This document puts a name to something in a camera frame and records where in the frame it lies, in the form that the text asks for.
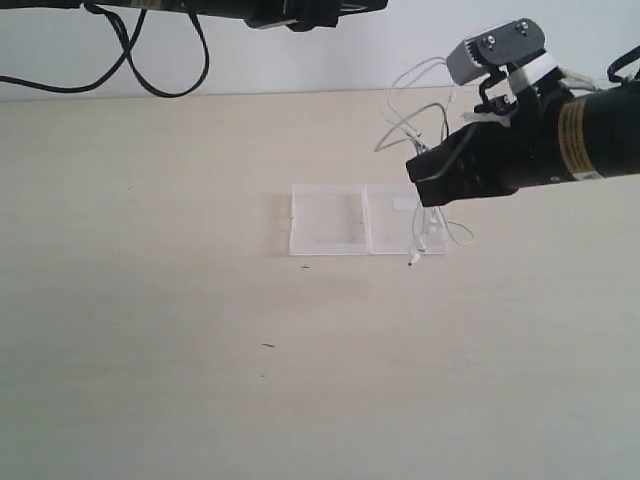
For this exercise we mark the clear plastic hinged case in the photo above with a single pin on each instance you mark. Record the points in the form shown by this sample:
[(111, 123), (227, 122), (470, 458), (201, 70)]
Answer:
[(362, 219)]

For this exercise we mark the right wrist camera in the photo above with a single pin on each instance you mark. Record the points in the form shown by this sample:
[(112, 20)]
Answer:
[(516, 49)]

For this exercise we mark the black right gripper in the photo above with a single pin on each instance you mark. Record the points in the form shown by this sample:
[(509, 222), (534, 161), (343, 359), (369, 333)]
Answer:
[(576, 138)]

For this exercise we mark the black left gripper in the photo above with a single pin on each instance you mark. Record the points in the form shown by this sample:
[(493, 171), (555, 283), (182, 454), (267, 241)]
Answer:
[(298, 15)]

